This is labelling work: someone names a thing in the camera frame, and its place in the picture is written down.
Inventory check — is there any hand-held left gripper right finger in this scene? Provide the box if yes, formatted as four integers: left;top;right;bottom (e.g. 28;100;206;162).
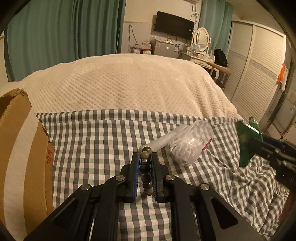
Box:
151;152;265;241

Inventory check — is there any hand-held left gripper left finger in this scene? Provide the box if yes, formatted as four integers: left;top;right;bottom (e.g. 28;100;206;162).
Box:
23;152;141;241

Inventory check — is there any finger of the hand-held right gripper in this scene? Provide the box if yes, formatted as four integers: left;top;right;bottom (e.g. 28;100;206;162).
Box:
251;137;281;161
264;136;288;151

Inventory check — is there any dark bead bracelet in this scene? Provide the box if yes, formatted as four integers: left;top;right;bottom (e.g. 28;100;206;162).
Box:
138;146;154;196

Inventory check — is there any green snack packet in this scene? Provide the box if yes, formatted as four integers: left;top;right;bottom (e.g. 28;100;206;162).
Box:
236;116;264;168

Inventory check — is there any brown cardboard box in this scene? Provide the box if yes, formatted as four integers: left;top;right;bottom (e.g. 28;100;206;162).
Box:
0;88;55;235

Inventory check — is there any white tube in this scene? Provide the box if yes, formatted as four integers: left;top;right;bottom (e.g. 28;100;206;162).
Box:
150;125;189;153

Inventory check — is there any clear floss pick container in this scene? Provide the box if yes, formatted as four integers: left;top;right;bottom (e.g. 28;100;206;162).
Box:
168;120;214;167

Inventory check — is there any grey checked blanket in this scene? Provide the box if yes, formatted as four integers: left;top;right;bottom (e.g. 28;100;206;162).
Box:
35;109;292;241

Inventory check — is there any orange hanging bag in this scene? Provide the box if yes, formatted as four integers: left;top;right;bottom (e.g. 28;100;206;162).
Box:
276;63;288;85

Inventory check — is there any white louvred wardrobe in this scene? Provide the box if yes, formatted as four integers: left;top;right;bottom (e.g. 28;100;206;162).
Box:
228;20;287;122

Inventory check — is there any wooden chair with dark seat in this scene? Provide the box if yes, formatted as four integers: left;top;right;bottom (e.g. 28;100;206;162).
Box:
209;62;232;90

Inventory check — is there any white textured bedspread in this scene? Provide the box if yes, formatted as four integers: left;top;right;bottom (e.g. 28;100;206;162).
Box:
20;53;243;120

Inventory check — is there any black backpack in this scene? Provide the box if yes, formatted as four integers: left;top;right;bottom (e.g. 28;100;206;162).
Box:
213;49;228;67

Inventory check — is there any white dressing table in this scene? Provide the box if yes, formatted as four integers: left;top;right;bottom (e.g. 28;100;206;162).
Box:
181;52;220;77

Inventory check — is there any oval white vanity mirror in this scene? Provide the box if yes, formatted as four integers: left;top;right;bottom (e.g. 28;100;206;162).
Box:
193;27;211;52

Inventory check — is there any small wooden side table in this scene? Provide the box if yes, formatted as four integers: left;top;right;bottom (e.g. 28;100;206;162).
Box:
134;42;153;55

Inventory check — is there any silver mini fridge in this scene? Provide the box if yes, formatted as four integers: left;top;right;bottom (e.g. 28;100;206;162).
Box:
153;39;181;58

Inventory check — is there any green window curtain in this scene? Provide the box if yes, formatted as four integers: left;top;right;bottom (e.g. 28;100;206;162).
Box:
199;0;233;49
5;0;126;82

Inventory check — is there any wall cable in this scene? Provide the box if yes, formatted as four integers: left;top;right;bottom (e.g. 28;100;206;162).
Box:
128;24;137;47

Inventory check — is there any black wall television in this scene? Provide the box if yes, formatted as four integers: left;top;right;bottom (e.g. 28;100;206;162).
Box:
154;11;195;40

